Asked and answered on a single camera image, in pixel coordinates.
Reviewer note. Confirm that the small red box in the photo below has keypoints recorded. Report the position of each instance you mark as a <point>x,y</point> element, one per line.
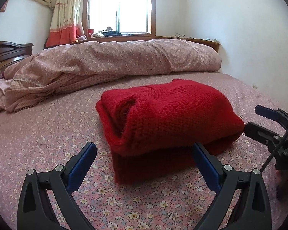
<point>90,32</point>

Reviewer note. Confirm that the pink floral duvet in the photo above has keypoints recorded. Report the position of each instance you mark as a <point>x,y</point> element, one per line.
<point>110,57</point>

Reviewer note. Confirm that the pile of clothes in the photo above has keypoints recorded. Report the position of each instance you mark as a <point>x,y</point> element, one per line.
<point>109,31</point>

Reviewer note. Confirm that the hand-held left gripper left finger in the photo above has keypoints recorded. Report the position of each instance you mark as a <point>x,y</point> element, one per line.
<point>82,165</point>

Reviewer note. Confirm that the small bottles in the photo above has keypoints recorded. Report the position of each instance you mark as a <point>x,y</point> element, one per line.
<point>213,39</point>

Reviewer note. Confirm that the red knitted sweater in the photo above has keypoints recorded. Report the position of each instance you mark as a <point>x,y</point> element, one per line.
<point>172,115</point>

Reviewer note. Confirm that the framed wall photo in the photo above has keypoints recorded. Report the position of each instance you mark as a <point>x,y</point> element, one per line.
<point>4,6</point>

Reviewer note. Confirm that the dark wooden headboard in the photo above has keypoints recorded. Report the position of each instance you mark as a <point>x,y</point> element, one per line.
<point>7,52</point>

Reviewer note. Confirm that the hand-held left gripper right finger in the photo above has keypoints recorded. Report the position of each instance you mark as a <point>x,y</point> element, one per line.
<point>206,169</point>

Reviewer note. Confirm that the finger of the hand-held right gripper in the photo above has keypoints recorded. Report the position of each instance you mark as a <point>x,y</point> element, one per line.
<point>259,131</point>
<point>262,110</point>

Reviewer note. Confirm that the cream and red curtain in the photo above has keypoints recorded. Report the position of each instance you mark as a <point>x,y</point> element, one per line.
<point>64,16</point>

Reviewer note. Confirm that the wooden window ledge cabinet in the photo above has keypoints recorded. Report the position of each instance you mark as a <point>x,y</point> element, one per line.
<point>211,44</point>

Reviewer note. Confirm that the person's right hand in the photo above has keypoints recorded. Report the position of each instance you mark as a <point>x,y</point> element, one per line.
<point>284,184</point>

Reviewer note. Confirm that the wooden framed window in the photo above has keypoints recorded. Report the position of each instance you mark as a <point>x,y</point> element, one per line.
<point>124,7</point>

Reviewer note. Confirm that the pink floral bed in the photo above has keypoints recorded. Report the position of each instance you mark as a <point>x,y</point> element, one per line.
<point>50,134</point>

